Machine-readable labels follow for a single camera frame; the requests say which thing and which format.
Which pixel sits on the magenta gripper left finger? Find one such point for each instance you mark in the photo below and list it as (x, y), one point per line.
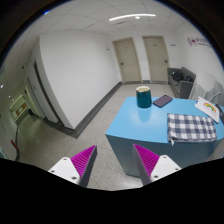
(78, 168)

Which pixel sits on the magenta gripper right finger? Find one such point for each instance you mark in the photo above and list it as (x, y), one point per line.
(151, 166)

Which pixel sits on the blue checkered towel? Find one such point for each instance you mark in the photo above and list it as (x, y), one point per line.
(190, 129)

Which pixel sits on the purple smartphone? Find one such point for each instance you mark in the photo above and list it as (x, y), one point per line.
(162, 101)

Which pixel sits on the dark teal mug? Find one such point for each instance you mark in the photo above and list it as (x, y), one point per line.
(143, 96)

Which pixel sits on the white rainbow card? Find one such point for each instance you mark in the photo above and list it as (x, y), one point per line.
(208, 108)

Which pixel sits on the grey sofa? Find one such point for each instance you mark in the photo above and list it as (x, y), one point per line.
(181, 89)

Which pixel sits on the black bag on sofa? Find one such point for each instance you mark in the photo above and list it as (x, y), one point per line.
(179, 76)

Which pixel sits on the white chair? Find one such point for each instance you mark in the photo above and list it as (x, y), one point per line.
(207, 87)

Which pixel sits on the right beige door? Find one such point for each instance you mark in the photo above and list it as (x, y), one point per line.
(157, 58)

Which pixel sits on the beige door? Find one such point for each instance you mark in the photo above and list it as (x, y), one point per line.
(157, 58)
(127, 60)

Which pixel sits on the left beige door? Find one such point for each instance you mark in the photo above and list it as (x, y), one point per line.
(127, 60)

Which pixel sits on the ceiling strip light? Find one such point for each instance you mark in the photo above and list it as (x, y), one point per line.
(132, 15)

